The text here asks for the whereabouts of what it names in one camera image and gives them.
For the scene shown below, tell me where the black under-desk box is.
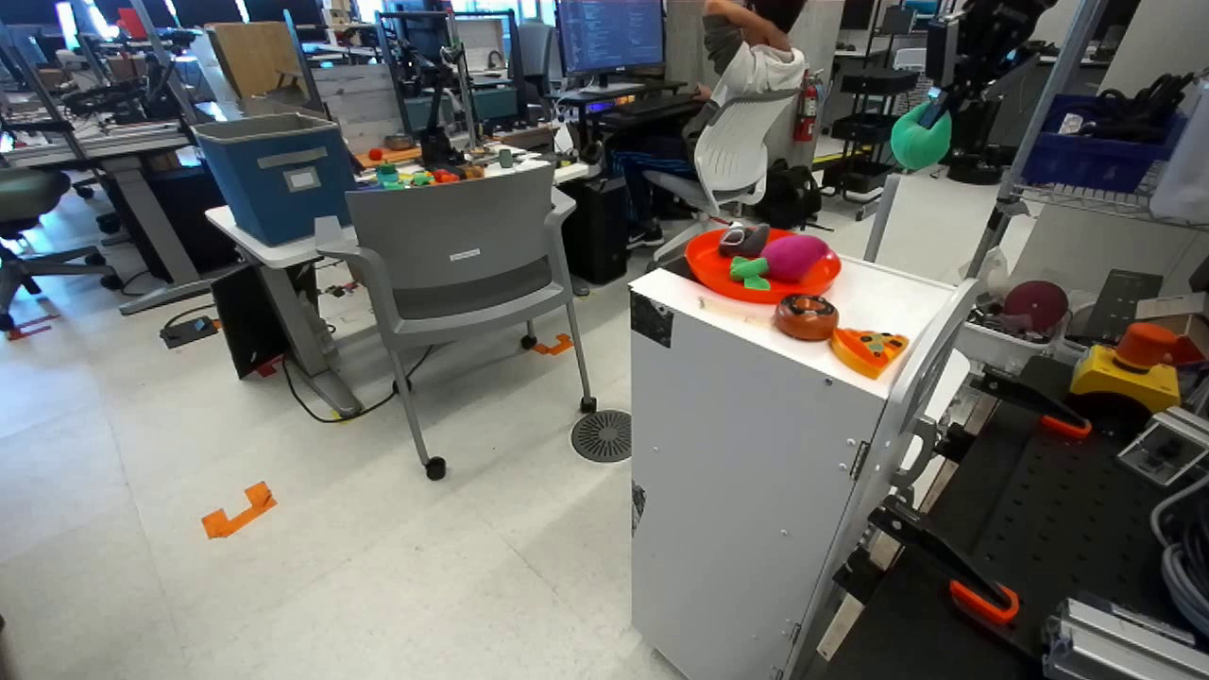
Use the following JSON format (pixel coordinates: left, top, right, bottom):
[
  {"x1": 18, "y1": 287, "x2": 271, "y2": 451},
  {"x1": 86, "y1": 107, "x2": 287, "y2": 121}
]
[{"x1": 207, "y1": 260, "x2": 300, "y2": 381}]

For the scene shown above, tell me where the pink plush toy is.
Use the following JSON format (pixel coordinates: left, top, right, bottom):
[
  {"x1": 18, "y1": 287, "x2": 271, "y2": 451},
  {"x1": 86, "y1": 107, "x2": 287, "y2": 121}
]
[{"x1": 761, "y1": 232, "x2": 833, "y2": 287}]

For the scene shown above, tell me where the grey office desk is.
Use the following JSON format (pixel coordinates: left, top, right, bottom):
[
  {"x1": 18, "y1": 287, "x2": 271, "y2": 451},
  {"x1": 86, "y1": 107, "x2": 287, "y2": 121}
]
[{"x1": 0, "y1": 117, "x2": 242, "y2": 316}]

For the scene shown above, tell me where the maroon round object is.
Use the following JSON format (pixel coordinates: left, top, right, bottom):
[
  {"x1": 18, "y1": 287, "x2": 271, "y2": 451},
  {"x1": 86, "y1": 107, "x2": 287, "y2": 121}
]
[{"x1": 998, "y1": 277, "x2": 1072, "y2": 344}]

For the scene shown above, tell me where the blue storage bin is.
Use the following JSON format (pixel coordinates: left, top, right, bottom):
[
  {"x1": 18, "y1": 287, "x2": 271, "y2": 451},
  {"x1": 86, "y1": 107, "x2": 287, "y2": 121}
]
[{"x1": 189, "y1": 109, "x2": 359, "y2": 248}]

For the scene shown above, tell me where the silver mounting bracket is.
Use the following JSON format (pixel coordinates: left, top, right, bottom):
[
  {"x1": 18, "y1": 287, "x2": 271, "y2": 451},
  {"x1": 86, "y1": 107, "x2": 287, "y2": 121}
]
[{"x1": 1115, "y1": 403, "x2": 1209, "y2": 493}]

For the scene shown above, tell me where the grey perforated metal plate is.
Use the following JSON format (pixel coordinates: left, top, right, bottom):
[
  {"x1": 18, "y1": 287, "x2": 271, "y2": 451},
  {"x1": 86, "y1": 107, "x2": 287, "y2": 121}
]
[{"x1": 1077, "y1": 265, "x2": 1169, "y2": 348}]

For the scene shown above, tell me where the small green toy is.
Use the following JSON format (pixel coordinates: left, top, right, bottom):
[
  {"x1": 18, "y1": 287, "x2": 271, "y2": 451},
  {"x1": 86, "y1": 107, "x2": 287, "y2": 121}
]
[{"x1": 724, "y1": 253, "x2": 777, "y2": 296}]

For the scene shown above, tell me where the white equipment box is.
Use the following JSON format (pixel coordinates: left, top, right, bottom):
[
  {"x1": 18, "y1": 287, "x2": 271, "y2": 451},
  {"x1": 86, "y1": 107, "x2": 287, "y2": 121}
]
[{"x1": 307, "y1": 56, "x2": 409, "y2": 153}]

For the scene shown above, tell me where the orange round plate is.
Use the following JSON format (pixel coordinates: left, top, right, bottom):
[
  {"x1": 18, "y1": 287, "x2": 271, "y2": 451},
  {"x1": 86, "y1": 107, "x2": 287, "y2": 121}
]
[{"x1": 679, "y1": 224, "x2": 845, "y2": 310}]

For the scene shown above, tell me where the small brown donut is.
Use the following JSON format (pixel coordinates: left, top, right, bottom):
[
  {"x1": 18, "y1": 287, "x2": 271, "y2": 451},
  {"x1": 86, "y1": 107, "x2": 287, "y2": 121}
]
[{"x1": 772, "y1": 291, "x2": 844, "y2": 344}]

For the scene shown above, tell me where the white desk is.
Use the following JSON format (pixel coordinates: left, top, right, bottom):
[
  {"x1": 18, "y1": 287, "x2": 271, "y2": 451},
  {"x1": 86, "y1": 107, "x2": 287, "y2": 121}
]
[{"x1": 203, "y1": 146, "x2": 600, "y2": 421}]

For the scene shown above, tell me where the black orange bar clamp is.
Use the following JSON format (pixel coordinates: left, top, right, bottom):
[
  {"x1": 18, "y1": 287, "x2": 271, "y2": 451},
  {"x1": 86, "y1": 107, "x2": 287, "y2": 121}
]
[
  {"x1": 865, "y1": 496, "x2": 1025, "y2": 635},
  {"x1": 967, "y1": 362, "x2": 1097, "y2": 445}
]

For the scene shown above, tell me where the grey round floor base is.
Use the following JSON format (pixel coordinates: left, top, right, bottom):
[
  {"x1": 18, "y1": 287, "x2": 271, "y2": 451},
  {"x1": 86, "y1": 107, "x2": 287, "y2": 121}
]
[{"x1": 566, "y1": 410, "x2": 635, "y2": 465}]

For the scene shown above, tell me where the computer monitor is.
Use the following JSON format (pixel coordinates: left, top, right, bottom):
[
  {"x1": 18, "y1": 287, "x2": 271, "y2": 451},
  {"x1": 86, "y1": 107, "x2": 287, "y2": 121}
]
[{"x1": 552, "y1": 0, "x2": 674, "y2": 86}]

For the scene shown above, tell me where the black tabletop device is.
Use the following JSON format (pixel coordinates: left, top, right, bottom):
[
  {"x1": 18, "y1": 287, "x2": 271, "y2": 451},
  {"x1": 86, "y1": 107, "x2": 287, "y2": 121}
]
[{"x1": 374, "y1": 4, "x2": 479, "y2": 172}]

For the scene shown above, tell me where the black backpack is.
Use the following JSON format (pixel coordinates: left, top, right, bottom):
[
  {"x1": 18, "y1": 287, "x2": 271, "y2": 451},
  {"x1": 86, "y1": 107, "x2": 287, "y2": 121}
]
[{"x1": 768, "y1": 161, "x2": 826, "y2": 233}]

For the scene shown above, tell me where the black computer tower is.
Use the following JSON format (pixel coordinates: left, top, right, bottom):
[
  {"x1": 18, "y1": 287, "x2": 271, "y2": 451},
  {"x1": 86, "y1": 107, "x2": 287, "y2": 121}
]
[{"x1": 563, "y1": 175, "x2": 635, "y2": 287}]

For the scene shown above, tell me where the colourful small toys pile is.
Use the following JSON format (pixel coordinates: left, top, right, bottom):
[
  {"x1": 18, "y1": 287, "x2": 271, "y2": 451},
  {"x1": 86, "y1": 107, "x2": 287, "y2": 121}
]
[{"x1": 357, "y1": 129, "x2": 561, "y2": 195}]

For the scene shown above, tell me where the blue plastic crate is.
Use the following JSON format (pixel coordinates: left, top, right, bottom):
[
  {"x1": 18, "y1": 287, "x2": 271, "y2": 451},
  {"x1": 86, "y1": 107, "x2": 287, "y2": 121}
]
[{"x1": 1020, "y1": 86, "x2": 1193, "y2": 195}]

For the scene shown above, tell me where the green plush toy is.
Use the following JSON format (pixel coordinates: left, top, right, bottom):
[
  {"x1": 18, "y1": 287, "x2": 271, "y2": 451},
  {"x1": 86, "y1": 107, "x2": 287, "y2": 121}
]
[{"x1": 888, "y1": 92, "x2": 961, "y2": 177}]

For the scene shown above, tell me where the orange toy pizza slice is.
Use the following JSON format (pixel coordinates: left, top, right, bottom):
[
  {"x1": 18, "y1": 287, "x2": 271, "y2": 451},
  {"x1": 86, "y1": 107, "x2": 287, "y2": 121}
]
[{"x1": 826, "y1": 325, "x2": 913, "y2": 381}]

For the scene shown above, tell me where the white toy fridge cabinet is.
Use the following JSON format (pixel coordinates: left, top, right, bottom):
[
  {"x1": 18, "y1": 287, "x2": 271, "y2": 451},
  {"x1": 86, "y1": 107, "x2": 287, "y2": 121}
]
[{"x1": 625, "y1": 241, "x2": 981, "y2": 680}]

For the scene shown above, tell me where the long aluminium extrusion rail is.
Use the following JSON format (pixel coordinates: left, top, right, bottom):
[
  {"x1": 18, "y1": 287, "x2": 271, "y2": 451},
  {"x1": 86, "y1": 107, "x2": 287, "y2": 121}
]
[{"x1": 1038, "y1": 596, "x2": 1209, "y2": 680}]

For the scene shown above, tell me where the black coiled cable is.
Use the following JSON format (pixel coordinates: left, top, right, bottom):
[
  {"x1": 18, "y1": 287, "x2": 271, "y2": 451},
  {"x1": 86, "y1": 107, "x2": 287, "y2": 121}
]
[{"x1": 1149, "y1": 470, "x2": 1209, "y2": 635}]

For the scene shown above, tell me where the black wire cart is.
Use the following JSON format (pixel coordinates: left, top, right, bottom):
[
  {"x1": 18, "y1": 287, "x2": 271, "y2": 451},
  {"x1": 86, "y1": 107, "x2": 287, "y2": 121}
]
[{"x1": 823, "y1": 61, "x2": 931, "y2": 213}]

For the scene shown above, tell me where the black floor device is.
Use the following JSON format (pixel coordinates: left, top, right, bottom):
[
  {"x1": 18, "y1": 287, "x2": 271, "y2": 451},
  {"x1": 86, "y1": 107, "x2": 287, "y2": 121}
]
[{"x1": 154, "y1": 310, "x2": 226, "y2": 354}]

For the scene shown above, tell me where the yellow emergency stop box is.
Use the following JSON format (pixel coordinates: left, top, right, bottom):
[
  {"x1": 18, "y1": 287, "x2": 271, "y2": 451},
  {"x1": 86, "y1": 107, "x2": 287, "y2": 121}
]
[{"x1": 1064, "y1": 316, "x2": 1186, "y2": 416}]

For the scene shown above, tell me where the orange floor tape marker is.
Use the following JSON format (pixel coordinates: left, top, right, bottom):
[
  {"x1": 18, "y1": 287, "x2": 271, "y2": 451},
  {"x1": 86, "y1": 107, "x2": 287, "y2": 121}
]
[{"x1": 198, "y1": 475, "x2": 280, "y2": 544}]

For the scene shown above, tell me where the dark office chair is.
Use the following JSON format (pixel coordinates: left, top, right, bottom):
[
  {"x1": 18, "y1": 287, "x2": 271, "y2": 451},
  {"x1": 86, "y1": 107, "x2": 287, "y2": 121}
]
[{"x1": 0, "y1": 161, "x2": 76, "y2": 340}]

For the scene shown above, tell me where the grey plastic visitor chair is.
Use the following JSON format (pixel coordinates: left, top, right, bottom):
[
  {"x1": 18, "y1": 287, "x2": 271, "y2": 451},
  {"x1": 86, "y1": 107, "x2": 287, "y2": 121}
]
[{"x1": 310, "y1": 161, "x2": 600, "y2": 485}]

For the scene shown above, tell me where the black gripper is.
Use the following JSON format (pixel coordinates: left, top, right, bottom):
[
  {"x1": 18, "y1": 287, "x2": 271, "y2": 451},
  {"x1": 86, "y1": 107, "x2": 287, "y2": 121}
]
[{"x1": 926, "y1": 0, "x2": 1059, "y2": 136}]

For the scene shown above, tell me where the grey diagonal metal pole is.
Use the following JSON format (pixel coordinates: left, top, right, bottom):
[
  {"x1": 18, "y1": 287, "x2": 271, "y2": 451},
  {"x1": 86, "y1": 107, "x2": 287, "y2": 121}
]
[{"x1": 964, "y1": 0, "x2": 1115, "y2": 284}]

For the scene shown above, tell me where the cardboard box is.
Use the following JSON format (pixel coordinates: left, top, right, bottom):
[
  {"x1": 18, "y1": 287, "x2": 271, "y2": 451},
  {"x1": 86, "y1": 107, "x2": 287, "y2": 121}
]
[{"x1": 203, "y1": 14, "x2": 315, "y2": 117}]

